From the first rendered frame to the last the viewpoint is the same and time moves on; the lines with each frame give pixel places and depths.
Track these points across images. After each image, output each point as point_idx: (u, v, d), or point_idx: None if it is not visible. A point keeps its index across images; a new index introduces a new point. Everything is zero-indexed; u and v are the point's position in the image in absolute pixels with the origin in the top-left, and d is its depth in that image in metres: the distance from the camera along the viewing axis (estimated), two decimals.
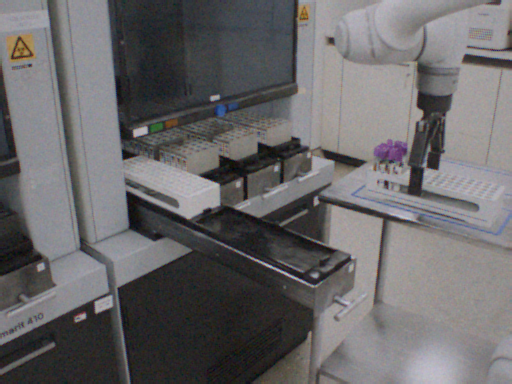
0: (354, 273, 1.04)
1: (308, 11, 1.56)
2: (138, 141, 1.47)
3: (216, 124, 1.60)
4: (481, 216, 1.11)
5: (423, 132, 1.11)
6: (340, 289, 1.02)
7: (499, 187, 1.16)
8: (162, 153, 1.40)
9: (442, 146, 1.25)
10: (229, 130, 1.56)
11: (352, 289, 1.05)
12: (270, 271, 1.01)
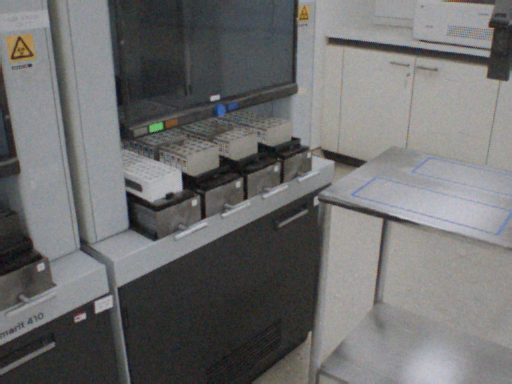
0: (199, 208, 1.31)
1: (308, 11, 1.56)
2: (138, 141, 1.47)
3: (216, 124, 1.60)
4: (145, 196, 1.25)
5: None
6: (185, 219, 1.29)
7: (175, 171, 1.29)
8: (162, 153, 1.40)
9: None
10: (229, 130, 1.56)
11: (199, 221, 1.33)
12: (129, 204, 1.28)
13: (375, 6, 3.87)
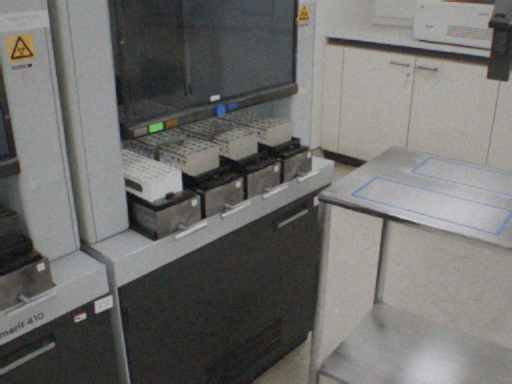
0: (199, 208, 1.31)
1: (308, 11, 1.56)
2: (138, 141, 1.47)
3: (216, 124, 1.60)
4: (145, 196, 1.25)
5: None
6: (185, 219, 1.29)
7: (175, 171, 1.29)
8: (162, 153, 1.40)
9: None
10: (229, 130, 1.56)
11: (199, 221, 1.33)
12: (129, 204, 1.28)
13: (375, 6, 3.87)
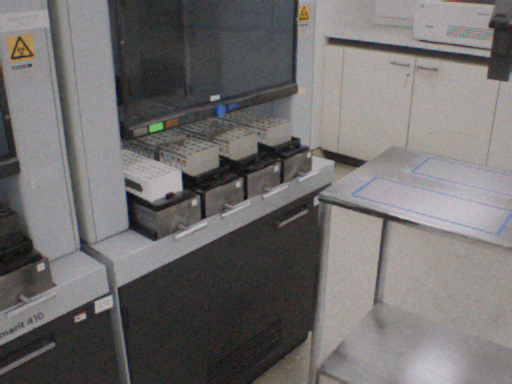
0: (199, 208, 1.31)
1: (308, 11, 1.56)
2: (138, 141, 1.47)
3: (216, 124, 1.60)
4: (145, 196, 1.25)
5: None
6: (185, 219, 1.29)
7: (175, 171, 1.29)
8: (162, 153, 1.40)
9: None
10: (229, 130, 1.56)
11: (199, 221, 1.33)
12: (129, 204, 1.28)
13: (375, 6, 3.87)
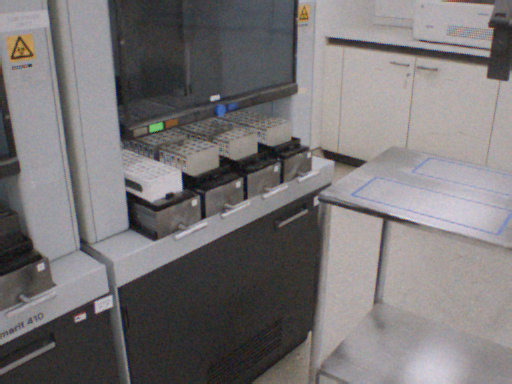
0: (199, 208, 1.31)
1: (308, 11, 1.56)
2: (138, 141, 1.47)
3: (216, 124, 1.60)
4: (145, 196, 1.25)
5: None
6: (185, 219, 1.29)
7: (175, 171, 1.29)
8: (162, 153, 1.40)
9: None
10: (229, 130, 1.56)
11: (199, 221, 1.33)
12: (129, 204, 1.28)
13: (375, 6, 3.87)
